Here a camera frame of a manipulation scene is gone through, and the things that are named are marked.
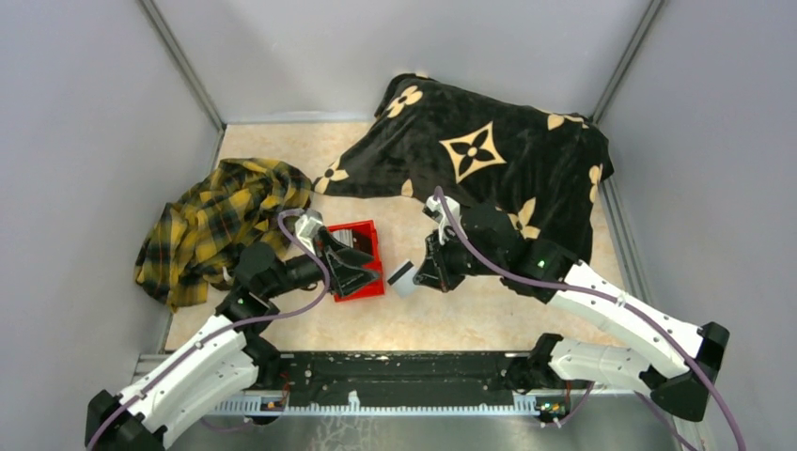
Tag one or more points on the red plastic bin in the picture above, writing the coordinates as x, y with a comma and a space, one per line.
376, 288

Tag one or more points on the yellow plaid shirt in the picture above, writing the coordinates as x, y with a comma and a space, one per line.
198, 239

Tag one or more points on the black floral blanket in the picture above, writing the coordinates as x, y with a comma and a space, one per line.
542, 169

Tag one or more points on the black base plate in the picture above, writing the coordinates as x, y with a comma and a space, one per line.
407, 379

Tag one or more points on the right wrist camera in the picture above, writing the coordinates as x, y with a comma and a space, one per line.
447, 216

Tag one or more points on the silver magnetic stripe card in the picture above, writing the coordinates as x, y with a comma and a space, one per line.
401, 280

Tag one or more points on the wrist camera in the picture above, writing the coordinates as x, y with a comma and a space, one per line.
307, 226
447, 216

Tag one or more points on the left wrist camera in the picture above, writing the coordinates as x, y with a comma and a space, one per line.
307, 226

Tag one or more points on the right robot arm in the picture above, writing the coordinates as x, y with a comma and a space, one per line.
671, 362

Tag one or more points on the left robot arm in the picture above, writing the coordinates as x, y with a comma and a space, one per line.
227, 355

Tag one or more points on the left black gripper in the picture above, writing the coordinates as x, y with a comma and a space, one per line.
338, 283

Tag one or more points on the cards in red bin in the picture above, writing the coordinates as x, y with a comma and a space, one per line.
356, 239

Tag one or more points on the aluminium front rail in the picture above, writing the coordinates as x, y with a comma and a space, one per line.
405, 382

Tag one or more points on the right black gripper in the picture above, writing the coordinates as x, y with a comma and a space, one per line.
435, 271

